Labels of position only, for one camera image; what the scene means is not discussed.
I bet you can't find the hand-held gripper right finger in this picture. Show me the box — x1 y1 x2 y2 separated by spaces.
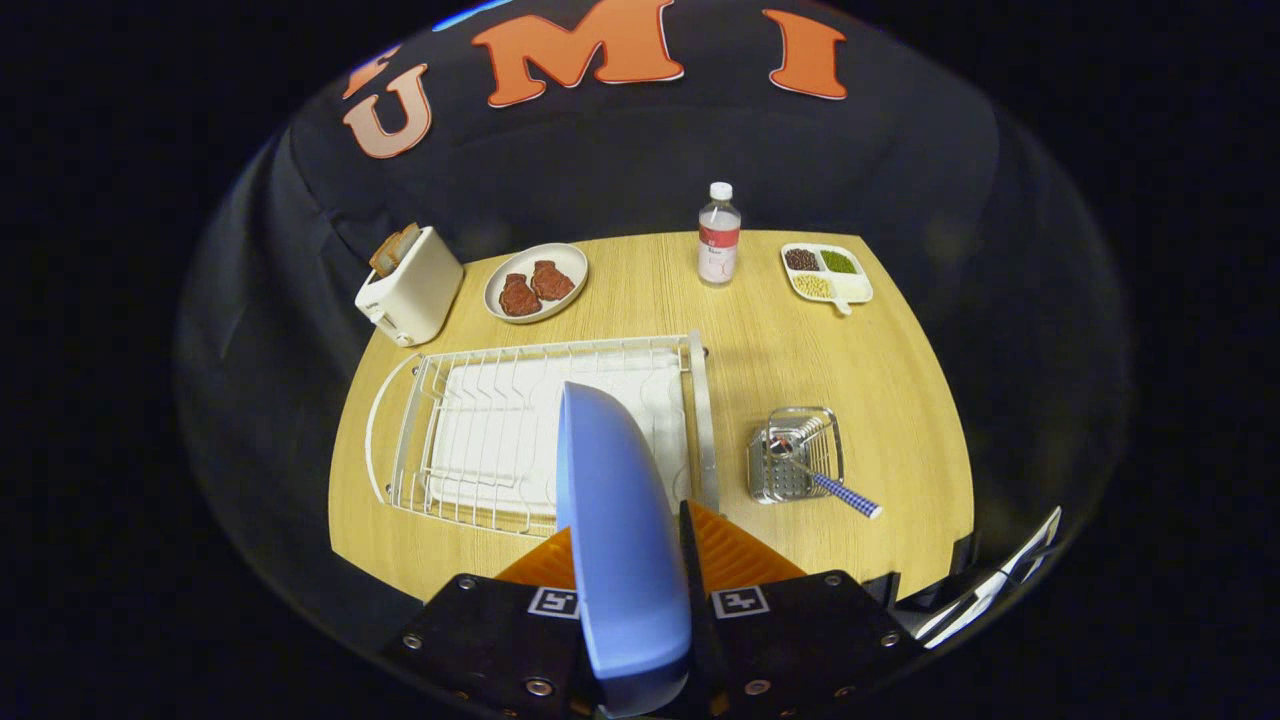
680 500 926 719

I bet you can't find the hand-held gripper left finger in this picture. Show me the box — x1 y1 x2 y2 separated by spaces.
380 527 601 719

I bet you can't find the blue plate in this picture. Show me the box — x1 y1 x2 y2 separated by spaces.
555 381 693 717

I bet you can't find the small metal basket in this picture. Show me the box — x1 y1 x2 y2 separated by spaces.
747 405 846 505

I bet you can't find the spoon with blue checked handle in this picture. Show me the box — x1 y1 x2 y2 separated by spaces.
768 430 883 519

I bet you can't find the white wire dish rack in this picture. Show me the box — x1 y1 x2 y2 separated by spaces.
365 333 721 538

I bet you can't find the white divided dish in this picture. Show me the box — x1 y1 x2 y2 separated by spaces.
780 243 874 317

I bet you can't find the beige plate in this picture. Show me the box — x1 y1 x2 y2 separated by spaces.
484 243 589 324

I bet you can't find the brown meat piece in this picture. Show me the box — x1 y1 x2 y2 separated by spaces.
498 273 542 317
531 260 576 302

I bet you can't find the clear plastic bottle red label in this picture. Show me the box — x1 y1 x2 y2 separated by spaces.
698 182 742 288

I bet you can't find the white toaster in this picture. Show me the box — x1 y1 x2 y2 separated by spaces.
355 226 465 347

